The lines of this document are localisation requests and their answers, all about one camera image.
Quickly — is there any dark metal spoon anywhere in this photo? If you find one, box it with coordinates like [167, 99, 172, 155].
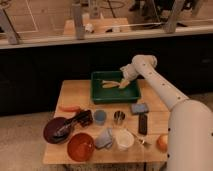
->
[53, 119, 78, 138]

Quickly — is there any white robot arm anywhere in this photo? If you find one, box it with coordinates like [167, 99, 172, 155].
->
[120, 55, 213, 171]

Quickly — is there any blue grey cloth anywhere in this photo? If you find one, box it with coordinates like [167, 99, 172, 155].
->
[95, 128, 113, 149]

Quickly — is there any blue sponge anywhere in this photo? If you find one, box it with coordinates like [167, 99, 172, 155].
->
[131, 103, 149, 114]

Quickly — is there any black brush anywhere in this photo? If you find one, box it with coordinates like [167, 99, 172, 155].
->
[76, 110, 93, 127]

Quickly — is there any metal fork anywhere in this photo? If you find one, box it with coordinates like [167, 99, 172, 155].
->
[126, 129, 151, 148]

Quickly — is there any wooden table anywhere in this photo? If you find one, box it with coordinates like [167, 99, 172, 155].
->
[42, 78, 174, 166]

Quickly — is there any yellow banana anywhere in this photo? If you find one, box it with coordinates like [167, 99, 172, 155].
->
[102, 80, 120, 88]

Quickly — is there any black remote bar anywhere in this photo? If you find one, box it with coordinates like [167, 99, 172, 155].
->
[138, 114, 148, 135]

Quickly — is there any orange apple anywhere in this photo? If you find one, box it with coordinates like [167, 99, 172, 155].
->
[157, 135, 168, 152]

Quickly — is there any small metal cup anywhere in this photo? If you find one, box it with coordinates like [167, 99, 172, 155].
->
[114, 111, 125, 125]

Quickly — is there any green plastic bin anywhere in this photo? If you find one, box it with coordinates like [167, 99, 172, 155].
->
[90, 71, 141, 104]

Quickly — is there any white plastic cup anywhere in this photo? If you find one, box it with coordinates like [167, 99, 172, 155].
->
[115, 129, 134, 151]

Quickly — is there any blue plastic cup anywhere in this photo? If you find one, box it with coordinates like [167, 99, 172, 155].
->
[93, 110, 107, 125]

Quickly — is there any red bowl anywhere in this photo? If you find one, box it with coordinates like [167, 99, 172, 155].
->
[67, 133, 95, 162]

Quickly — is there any orange carrot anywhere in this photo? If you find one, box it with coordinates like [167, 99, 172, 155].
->
[59, 106, 81, 112]

